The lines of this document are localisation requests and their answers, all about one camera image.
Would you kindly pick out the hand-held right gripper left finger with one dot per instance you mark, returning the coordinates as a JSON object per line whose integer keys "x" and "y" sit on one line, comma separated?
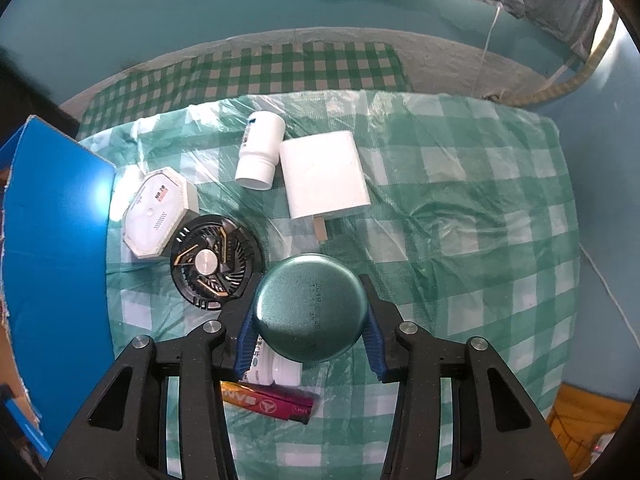
{"x": 247, "y": 342}

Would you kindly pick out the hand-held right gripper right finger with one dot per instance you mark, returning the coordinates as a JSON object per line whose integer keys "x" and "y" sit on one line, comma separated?
{"x": 373, "y": 349}

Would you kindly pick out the white bottle with barcode label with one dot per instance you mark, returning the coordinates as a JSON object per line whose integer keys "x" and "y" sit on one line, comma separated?
{"x": 281, "y": 371}

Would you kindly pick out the magenta lighter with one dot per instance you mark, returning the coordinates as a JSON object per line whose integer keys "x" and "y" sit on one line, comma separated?
{"x": 280, "y": 405}

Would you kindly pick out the green round metal tin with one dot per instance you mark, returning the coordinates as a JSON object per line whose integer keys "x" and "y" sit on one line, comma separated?
{"x": 310, "y": 305}

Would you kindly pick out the black round cooling fan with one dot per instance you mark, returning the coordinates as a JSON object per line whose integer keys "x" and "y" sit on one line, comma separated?
{"x": 206, "y": 261}

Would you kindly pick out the white octagonal device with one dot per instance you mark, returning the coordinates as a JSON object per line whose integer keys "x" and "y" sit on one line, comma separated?
{"x": 150, "y": 215}

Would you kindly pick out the blue cardboard box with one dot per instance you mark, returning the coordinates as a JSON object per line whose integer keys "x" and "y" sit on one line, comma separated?
{"x": 55, "y": 260}

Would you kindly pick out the light green checkered plastic tablecloth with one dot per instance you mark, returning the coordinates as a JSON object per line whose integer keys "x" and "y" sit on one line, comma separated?
{"x": 475, "y": 235}

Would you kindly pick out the white power adapter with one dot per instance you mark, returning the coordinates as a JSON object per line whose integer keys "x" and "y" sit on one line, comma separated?
{"x": 325, "y": 175}

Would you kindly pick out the white plastic bottle blue logo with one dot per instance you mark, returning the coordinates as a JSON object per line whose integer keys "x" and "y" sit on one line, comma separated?
{"x": 260, "y": 145}

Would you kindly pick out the dark green checkered cloth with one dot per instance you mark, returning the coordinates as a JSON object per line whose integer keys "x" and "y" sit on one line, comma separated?
{"x": 300, "y": 70}

